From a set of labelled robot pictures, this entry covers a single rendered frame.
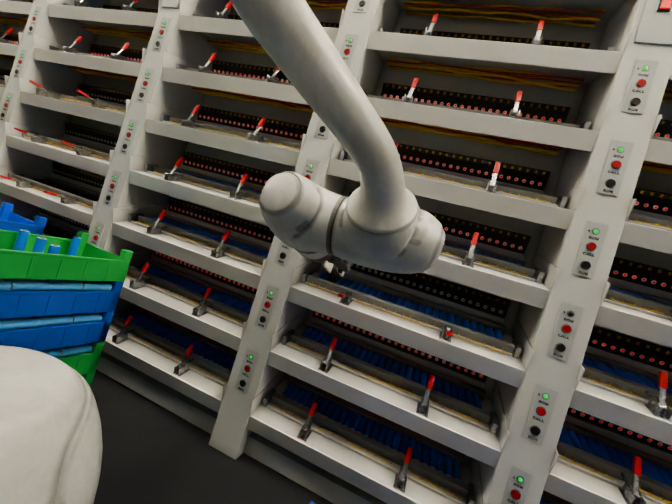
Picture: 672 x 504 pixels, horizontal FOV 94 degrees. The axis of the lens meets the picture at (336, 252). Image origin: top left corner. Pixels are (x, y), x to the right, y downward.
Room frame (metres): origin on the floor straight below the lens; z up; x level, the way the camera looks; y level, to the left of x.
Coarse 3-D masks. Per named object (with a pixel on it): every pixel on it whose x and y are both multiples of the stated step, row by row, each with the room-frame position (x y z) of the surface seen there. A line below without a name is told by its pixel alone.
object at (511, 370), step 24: (312, 264) 0.99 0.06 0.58; (312, 288) 0.90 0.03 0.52; (408, 288) 0.96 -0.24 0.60; (336, 312) 0.84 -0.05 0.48; (360, 312) 0.82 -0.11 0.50; (384, 312) 0.85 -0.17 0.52; (480, 312) 0.90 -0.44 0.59; (384, 336) 0.81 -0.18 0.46; (408, 336) 0.78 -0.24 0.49; (432, 336) 0.77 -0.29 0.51; (504, 336) 0.86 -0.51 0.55; (456, 360) 0.75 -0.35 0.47; (480, 360) 0.73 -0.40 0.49; (504, 360) 0.73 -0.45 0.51; (528, 360) 0.70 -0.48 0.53
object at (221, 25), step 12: (180, 0) 1.07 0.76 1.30; (180, 12) 1.08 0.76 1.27; (192, 12) 1.12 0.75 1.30; (216, 12) 1.04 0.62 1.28; (180, 24) 1.09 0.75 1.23; (192, 24) 1.07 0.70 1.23; (204, 24) 1.05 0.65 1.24; (216, 24) 1.04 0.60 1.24; (228, 24) 1.02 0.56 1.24; (240, 24) 1.01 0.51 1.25; (324, 24) 1.10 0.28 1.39; (336, 24) 1.09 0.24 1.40; (216, 36) 1.18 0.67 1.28; (228, 36) 1.15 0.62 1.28; (240, 36) 1.12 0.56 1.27; (252, 36) 1.00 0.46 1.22; (336, 36) 0.91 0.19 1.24; (228, 48) 1.21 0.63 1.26; (240, 48) 1.21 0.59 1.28; (252, 48) 1.14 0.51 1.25
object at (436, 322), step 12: (312, 276) 0.92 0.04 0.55; (324, 288) 0.89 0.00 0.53; (336, 288) 0.89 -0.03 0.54; (348, 288) 0.89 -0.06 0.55; (360, 300) 0.87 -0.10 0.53; (372, 300) 0.86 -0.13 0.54; (384, 300) 0.86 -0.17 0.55; (396, 312) 0.84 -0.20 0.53; (408, 312) 0.83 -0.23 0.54; (420, 312) 0.84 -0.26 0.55; (432, 324) 0.81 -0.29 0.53; (444, 324) 0.80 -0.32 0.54; (468, 336) 0.79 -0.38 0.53; (480, 336) 0.78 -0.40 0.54; (492, 348) 0.76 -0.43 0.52; (504, 348) 0.76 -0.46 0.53
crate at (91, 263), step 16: (0, 240) 0.72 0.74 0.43; (32, 240) 0.77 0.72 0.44; (48, 240) 0.80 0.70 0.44; (64, 240) 0.83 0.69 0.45; (0, 256) 0.57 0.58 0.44; (16, 256) 0.59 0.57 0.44; (32, 256) 0.62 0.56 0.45; (48, 256) 0.64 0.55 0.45; (64, 256) 0.67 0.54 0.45; (80, 256) 0.70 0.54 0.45; (96, 256) 0.84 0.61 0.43; (112, 256) 0.82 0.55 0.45; (128, 256) 0.80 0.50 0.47; (0, 272) 0.58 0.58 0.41; (16, 272) 0.60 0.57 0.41; (32, 272) 0.62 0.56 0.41; (48, 272) 0.65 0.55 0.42; (64, 272) 0.68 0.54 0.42; (80, 272) 0.70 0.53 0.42; (96, 272) 0.74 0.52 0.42; (112, 272) 0.77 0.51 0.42
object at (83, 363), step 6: (102, 342) 0.80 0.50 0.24; (96, 348) 0.79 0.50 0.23; (102, 348) 0.80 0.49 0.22; (84, 354) 0.77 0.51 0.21; (90, 354) 0.78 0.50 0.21; (96, 354) 0.79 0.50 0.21; (66, 360) 0.73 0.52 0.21; (72, 360) 0.74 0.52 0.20; (78, 360) 0.76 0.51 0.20; (84, 360) 0.77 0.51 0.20; (90, 360) 0.78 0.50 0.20; (96, 360) 0.80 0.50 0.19; (72, 366) 0.75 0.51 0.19; (78, 366) 0.76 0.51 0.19; (84, 366) 0.78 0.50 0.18; (90, 366) 0.79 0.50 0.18; (96, 366) 0.80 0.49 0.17; (78, 372) 0.77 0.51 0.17; (84, 372) 0.78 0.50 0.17; (90, 372) 0.79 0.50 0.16
